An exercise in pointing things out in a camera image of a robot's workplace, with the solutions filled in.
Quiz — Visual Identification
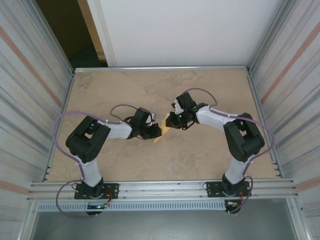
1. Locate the yellow paper sheet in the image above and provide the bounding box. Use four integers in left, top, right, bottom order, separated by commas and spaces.
152, 112, 173, 145

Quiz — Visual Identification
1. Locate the small circuit board green LED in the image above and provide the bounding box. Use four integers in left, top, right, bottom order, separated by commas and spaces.
86, 203, 109, 210

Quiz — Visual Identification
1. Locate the grey metal shelf panel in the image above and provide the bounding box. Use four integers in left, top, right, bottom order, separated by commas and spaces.
28, 211, 307, 240

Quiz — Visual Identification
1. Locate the brown wooden door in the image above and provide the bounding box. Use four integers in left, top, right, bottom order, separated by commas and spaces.
36, 0, 106, 61

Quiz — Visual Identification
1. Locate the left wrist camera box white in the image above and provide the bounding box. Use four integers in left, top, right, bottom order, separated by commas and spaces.
146, 112, 158, 125

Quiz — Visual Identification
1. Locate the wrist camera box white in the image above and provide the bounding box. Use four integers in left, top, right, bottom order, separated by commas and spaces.
171, 99, 185, 116
146, 112, 158, 125

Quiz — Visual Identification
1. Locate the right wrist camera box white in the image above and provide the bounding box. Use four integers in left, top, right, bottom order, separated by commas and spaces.
171, 99, 185, 116

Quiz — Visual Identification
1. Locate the long aluminium table edge rail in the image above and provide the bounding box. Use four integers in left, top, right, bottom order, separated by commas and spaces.
73, 65, 251, 74

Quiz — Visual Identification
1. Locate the wide aluminium mounting rail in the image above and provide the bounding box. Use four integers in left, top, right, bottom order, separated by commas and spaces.
26, 177, 300, 202

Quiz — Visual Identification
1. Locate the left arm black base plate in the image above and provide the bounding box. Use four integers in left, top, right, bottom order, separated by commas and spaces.
74, 182, 120, 200

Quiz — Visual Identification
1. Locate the aluminium table side rail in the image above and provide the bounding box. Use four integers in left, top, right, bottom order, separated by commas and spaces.
246, 69, 285, 179
44, 72, 76, 181

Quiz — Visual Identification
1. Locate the grey slotted cable duct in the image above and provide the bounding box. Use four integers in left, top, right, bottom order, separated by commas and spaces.
36, 200, 227, 212

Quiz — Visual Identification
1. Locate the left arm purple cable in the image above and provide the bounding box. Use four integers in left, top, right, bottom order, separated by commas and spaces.
54, 103, 139, 219

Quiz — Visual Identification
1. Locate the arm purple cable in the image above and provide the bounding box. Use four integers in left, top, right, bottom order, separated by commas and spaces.
54, 103, 139, 219
186, 87, 276, 215

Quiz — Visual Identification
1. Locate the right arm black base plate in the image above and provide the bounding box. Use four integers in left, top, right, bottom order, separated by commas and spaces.
206, 180, 252, 198

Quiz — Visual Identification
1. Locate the white door frame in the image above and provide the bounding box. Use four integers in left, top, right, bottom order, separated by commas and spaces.
86, 0, 118, 68

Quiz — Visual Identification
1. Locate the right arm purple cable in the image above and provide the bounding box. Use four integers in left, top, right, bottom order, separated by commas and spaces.
186, 87, 276, 215

